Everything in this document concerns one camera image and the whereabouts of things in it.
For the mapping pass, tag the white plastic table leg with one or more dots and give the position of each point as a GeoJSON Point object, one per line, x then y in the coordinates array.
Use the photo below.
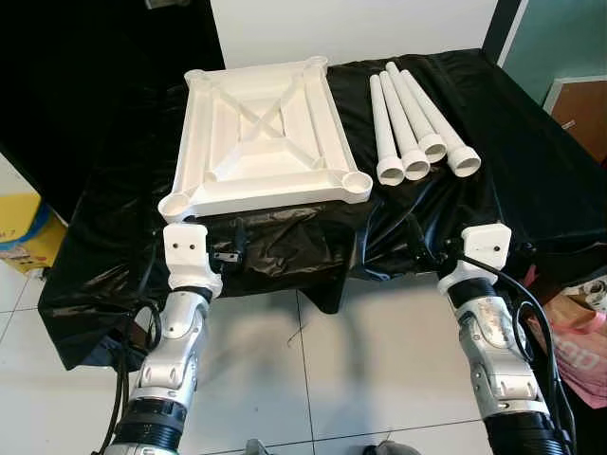
{"type": "Point", "coordinates": [417, 118]}
{"type": "Point", "coordinates": [403, 133]}
{"type": "Point", "coordinates": [438, 121]}
{"type": "Point", "coordinates": [382, 123]}

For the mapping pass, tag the white plastic table top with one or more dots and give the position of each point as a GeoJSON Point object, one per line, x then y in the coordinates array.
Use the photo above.
{"type": "Point", "coordinates": [266, 133]}

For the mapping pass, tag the pink plastic bag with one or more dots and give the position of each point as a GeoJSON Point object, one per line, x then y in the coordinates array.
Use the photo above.
{"type": "Point", "coordinates": [579, 351]}

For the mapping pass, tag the grey left robot foot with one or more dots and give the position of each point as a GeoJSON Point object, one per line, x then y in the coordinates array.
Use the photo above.
{"type": "Point", "coordinates": [256, 447]}

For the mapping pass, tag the grey robot foot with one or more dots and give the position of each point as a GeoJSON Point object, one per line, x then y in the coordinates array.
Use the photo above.
{"type": "Point", "coordinates": [256, 447]}
{"type": "Point", "coordinates": [389, 447]}

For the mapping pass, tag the grey right robot foot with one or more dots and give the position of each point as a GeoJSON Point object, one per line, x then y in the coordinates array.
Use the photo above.
{"type": "Point", "coordinates": [389, 447]}

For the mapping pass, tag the yellow cardboard box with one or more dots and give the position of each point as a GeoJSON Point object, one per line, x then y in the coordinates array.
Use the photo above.
{"type": "Point", "coordinates": [24, 223]}

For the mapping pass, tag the black door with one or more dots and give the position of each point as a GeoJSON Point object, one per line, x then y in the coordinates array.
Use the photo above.
{"type": "Point", "coordinates": [95, 57]}

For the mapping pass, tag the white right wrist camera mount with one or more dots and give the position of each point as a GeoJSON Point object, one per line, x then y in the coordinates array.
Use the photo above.
{"type": "Point", "coordinates": [486, 245]}

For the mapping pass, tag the brown board white frame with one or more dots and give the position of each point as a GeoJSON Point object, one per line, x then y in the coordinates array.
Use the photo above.
{"type": "Point", "coordinates": [583, 114]}

